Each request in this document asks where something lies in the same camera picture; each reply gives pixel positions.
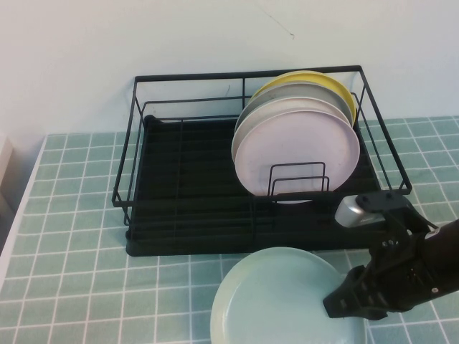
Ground mint green plate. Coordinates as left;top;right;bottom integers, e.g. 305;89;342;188
210;246;367;344

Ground cream white plate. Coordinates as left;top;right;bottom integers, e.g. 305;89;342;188
231;97;354;169

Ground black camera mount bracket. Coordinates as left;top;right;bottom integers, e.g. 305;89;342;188
354;191;440;252

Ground black plastic drip tray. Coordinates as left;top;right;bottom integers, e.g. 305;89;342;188
125;114;399;257

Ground pink plate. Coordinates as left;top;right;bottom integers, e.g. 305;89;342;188
235;110;361;205

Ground grey plate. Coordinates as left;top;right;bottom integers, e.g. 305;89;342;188
235;81;354;127

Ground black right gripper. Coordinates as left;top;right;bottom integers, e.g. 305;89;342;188
322;229;431;323

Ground yellow plate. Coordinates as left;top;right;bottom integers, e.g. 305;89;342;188
256;70;358;128

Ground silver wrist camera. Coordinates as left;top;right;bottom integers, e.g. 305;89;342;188
333;195;387;229

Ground green checkered tablecloth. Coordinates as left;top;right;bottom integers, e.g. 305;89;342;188
0;116;459;344

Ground black wire dish rack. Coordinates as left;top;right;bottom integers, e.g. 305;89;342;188
111;64;412;228

